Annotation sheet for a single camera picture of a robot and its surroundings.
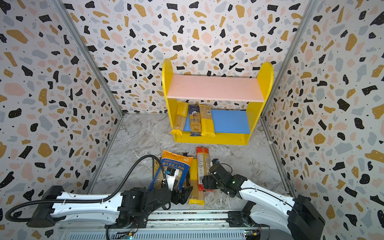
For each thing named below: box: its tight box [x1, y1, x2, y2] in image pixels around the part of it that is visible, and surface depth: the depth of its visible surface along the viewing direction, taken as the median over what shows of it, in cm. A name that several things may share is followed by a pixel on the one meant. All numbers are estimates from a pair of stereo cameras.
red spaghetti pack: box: [196, 146, 213, 200], surface depth 89 cm
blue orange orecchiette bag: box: [148, 150, 193, 191], surface depth 85 cm
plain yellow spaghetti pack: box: [199, 104, 216, 137], surface depth 97 cm
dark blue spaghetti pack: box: [189, 104, 202, 137], surface depth 96 cm
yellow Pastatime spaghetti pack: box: [170, 101, 189, 136], surface depth 97 cm
